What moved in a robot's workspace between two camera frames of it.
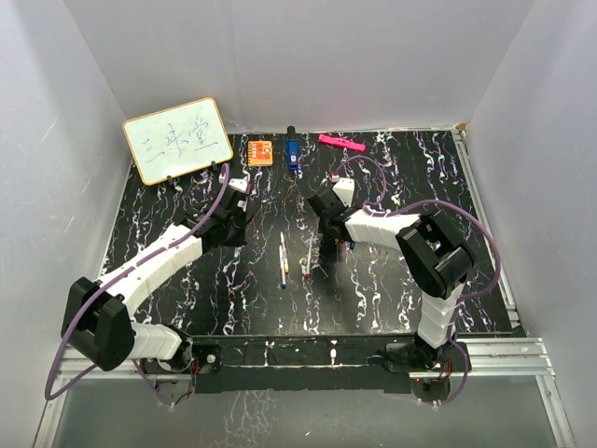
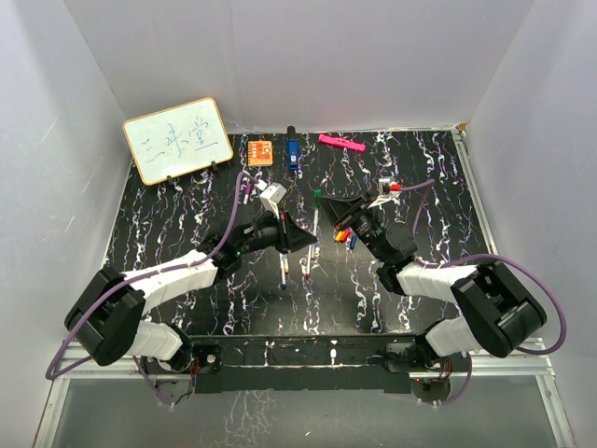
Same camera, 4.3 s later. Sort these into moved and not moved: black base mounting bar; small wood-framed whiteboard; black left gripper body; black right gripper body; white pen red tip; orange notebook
Moved: black right gripper body; black left gripper body
Not moved: black base mounting bar; orange notebook; small wood-framed whiteboard; white pen red tip
